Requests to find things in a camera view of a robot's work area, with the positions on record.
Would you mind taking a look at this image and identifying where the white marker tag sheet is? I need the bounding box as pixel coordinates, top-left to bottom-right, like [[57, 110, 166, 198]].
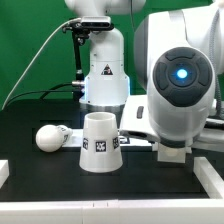
[[63, 129, 130, 147]]

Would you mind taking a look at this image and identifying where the white lamp bulb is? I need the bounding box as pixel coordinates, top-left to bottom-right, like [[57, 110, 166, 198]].
[[35, 125, 72, 153]]

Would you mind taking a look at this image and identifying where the white square lamp base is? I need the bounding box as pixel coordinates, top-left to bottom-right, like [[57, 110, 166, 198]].
[[152, 143, 192, 164]]

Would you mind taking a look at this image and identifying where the white conical lamp shade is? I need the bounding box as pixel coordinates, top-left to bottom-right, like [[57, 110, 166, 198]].
[[79, 112, 123, 173]]

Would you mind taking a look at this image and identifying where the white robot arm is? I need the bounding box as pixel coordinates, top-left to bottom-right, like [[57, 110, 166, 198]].
[[64, 0, 224, 148]]

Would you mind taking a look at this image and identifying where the black cable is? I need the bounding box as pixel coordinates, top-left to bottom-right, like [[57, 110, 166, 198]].
[[1, 83, 81, 109]]

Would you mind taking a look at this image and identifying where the white L-shaped fence wall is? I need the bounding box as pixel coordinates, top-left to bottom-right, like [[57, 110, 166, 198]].
[[0, 157, 224, 224]]

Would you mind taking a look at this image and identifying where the black camera on stand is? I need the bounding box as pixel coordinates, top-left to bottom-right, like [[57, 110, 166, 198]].
[[62, 16, 114, 101]]

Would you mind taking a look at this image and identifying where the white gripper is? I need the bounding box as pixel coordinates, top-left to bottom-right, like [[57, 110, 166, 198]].
[[119, 95, 224, 153]]

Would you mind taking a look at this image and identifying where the grey camera cable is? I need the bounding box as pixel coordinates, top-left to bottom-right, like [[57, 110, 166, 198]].
[[1, 18, 83, 111]]

